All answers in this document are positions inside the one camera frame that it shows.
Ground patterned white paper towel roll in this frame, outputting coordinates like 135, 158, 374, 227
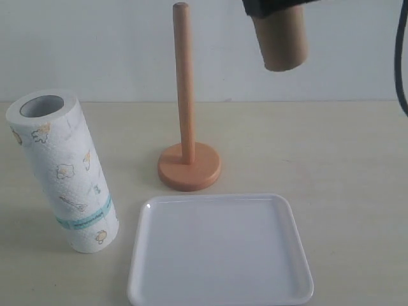
6, 89, 119, 254

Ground white rectangular plastic tray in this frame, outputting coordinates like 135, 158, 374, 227
127, 193, 314, 305

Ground wooden paper towel holder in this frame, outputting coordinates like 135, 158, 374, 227
157, 2, 221, 192

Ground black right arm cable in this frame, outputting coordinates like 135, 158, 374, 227
394, 0, 408, 117

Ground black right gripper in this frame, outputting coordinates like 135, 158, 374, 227
242, 0, 316, 18

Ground brown cardboard tube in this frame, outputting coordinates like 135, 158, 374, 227
252, 6, 309, 72

